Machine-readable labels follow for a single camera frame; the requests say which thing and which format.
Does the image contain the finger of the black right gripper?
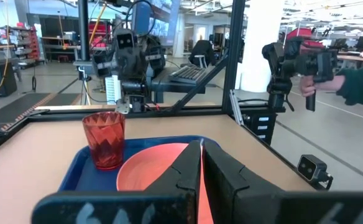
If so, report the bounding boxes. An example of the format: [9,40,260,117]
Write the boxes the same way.
[91,51,117,78]
[144,35,167,76]

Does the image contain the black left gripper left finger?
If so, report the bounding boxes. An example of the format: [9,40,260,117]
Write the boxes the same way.
[31,139,203,224]

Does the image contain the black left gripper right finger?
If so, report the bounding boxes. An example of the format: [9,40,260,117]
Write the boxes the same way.
[203,140,363,224]

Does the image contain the red faceted plastic cup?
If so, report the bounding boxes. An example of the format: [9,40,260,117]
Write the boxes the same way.
[81,111,127,171]

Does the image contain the blue plastic tray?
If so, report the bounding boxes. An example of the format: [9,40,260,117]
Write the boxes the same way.
[58,134,221,192]

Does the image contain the red tool cabinet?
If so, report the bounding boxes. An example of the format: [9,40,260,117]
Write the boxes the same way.
[88,21,113,47]

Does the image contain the black desk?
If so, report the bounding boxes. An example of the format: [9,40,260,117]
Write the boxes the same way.
[150,67,221,104]

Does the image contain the backlit computer keyboard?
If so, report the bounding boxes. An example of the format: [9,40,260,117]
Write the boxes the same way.
[168,64,208,85]

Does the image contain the white ribbed panel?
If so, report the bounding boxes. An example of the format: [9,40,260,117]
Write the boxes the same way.
[105,74,122,105]

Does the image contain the large display screen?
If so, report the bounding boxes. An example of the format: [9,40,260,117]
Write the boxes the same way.
[131,0,182,47]

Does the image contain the person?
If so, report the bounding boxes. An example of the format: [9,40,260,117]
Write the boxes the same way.
[188,39,217,68]

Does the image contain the black box white labels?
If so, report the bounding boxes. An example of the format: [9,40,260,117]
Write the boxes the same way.
[246,111,278,146]

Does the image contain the red parts shelf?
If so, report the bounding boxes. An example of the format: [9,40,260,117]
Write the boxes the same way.
[0,22,41,63]

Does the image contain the black floor mat striped edge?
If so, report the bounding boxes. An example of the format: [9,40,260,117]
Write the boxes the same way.
[0,92,83,133]

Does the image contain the white round column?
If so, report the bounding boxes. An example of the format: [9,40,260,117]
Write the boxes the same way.
[239,0,284,93]

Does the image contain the person's hand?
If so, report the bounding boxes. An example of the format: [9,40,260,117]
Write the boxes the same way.
[299,74,346,98]

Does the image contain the black handheld leader gripper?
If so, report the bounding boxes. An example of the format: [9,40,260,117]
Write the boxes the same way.
[261,27,339,113]

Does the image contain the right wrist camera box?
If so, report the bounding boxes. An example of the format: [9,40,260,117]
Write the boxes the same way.
[115,29,136,50]

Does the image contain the silver metal bracket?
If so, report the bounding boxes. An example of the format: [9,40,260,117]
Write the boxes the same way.
[229,89,245,126]

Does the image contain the black aluminium table frame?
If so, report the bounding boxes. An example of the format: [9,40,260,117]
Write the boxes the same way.
[0,0,325,190]

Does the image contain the table-level camera box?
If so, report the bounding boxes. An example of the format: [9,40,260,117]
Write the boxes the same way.
[296,154,334,191]

